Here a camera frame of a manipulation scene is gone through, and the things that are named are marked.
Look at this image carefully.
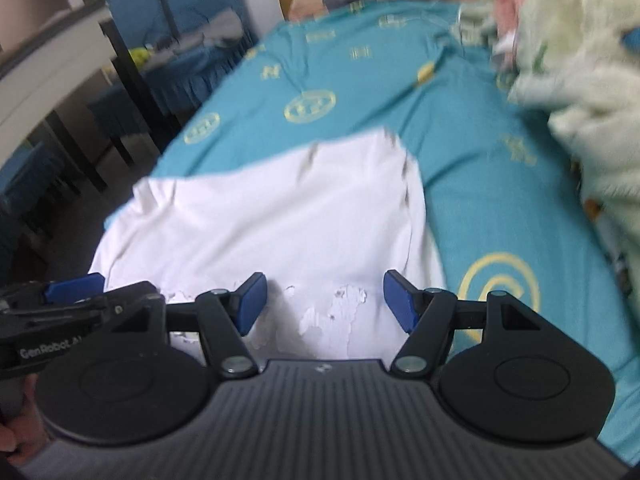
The grey cloth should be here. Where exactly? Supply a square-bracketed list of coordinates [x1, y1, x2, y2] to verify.
[150, 10, 246, 61]

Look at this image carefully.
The light green fleece blanket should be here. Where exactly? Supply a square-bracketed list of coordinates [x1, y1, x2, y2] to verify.
[452, 0, 640, 301]

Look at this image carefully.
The teal patterned bed sheet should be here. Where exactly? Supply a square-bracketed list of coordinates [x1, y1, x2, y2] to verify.
[102, 0, 640, 466]

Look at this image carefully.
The pink cloth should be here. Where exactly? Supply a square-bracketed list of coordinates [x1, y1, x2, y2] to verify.
[492, 0, 538, 68]

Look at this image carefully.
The white t-shirt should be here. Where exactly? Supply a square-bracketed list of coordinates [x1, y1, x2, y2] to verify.
[90, 130, 448, 361]

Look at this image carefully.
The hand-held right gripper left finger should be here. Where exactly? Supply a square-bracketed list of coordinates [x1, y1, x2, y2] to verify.
[120, 272, 268, 380]

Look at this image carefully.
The person's left hand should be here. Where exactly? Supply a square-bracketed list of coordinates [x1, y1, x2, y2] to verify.
[0, 375, 48, 468]

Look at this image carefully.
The dark table with white top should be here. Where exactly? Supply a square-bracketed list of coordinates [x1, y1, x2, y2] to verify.
[0, 0, 181, 191]

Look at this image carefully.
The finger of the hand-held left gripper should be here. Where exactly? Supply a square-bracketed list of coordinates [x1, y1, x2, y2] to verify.
[0, 273, 165, 313]

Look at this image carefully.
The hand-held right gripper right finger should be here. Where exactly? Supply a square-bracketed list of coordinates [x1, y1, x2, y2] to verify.
[383, 270, 543, 380]

